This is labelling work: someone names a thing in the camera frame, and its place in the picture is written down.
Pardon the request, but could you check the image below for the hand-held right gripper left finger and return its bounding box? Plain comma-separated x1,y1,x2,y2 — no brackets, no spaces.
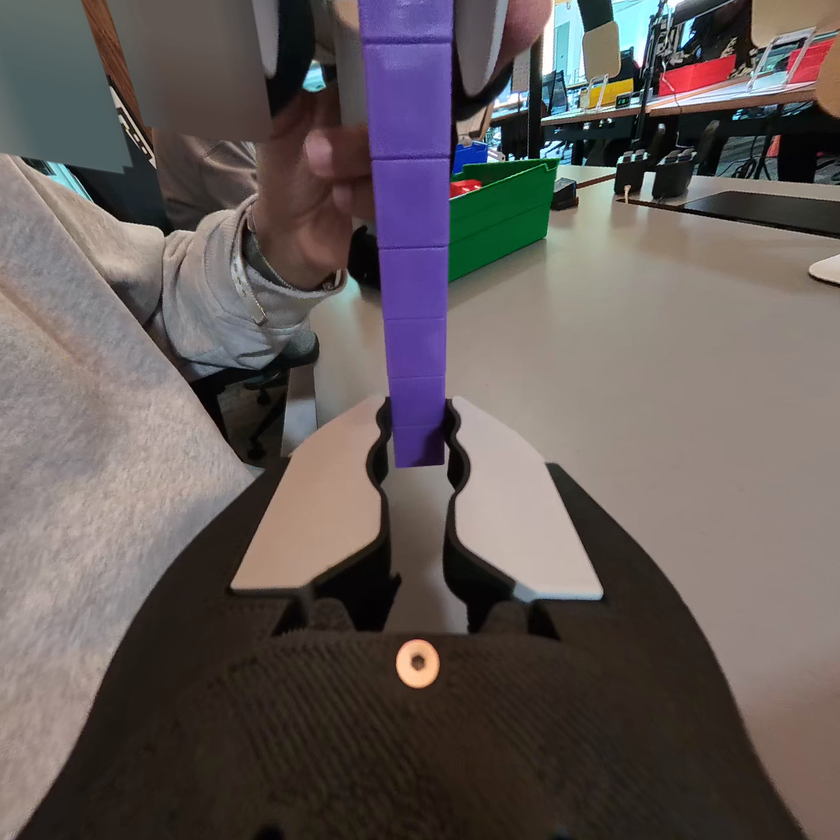
230,394,395,599

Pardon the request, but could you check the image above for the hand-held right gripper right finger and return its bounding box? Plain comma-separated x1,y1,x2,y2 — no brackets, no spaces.
445,395,605,601

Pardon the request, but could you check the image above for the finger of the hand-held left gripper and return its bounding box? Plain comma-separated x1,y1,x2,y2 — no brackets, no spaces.
454,0,511,96
251,0,282,78

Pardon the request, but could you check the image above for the green plastic bin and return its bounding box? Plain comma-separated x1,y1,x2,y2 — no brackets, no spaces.
448,157,560,284

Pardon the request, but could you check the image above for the purple linked cube stick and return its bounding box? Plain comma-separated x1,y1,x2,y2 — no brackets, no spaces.
357,0,455,468

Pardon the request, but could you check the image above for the person's left forearm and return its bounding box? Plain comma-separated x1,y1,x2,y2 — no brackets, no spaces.
161,193,329,383

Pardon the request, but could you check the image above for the black pillar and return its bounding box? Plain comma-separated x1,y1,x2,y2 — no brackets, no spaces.
527,0,547,161

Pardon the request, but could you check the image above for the black beige board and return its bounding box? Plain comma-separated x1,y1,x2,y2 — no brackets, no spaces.
576,0,622,106
750,0,819,48

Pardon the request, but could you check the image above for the black office chair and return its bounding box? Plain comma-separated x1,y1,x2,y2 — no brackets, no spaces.
193,328,321,462

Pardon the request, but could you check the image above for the yellow bin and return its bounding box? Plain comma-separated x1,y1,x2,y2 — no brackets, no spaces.
586,77,636,110

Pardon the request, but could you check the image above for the black white marker tag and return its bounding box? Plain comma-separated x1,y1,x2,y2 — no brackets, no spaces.
107,84,157,170

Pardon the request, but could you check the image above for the black holder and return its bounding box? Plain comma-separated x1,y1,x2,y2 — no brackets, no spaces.
650,148,698,199
614,150,652,196

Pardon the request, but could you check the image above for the red bin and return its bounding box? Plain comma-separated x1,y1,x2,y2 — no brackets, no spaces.
658,54,737,97
786,38,829,74

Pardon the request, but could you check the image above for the person's grey hoodie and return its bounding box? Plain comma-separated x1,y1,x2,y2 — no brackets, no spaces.
0,154,265,840

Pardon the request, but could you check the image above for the long wooden workbench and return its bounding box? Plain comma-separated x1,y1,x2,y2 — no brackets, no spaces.
489,82,821,168

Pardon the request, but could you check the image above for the black desk mat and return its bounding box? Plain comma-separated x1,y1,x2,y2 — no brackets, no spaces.
682,190,840,238

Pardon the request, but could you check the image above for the silver chain bracelet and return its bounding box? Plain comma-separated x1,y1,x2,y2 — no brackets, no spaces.
244,217,347,293

